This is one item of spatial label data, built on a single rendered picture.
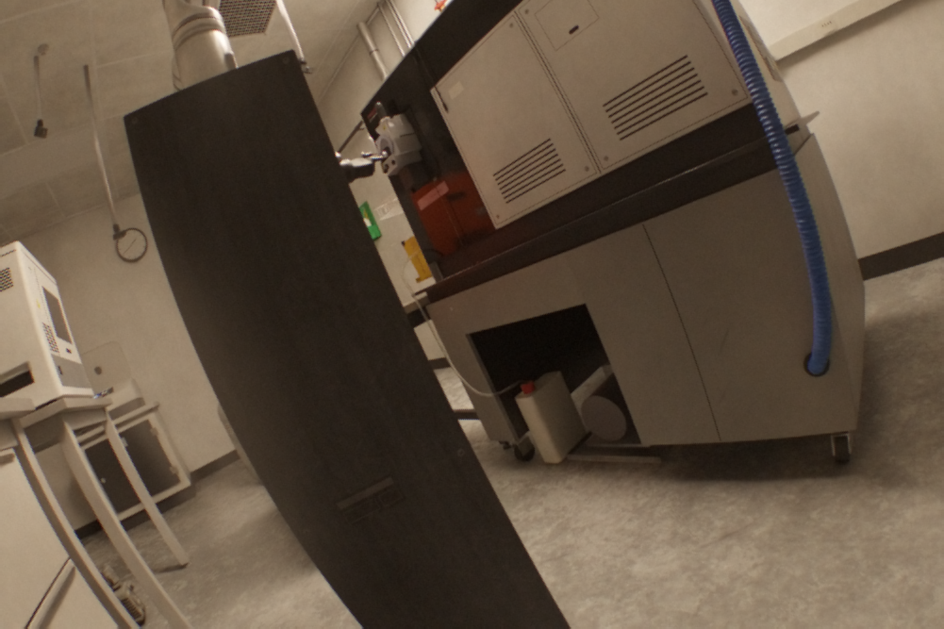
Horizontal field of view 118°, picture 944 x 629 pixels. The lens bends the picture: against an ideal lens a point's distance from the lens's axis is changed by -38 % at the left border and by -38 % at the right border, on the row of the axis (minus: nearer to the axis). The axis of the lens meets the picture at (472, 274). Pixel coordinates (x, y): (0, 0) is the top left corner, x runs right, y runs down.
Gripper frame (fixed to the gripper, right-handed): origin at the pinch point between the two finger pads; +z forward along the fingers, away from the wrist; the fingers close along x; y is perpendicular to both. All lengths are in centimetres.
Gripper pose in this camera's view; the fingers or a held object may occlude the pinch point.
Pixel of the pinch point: (383, 155)
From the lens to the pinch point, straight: 146.8
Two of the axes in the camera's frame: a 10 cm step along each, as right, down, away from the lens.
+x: 7.1, 4.3, -5.6
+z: 7.0, -3.4, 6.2
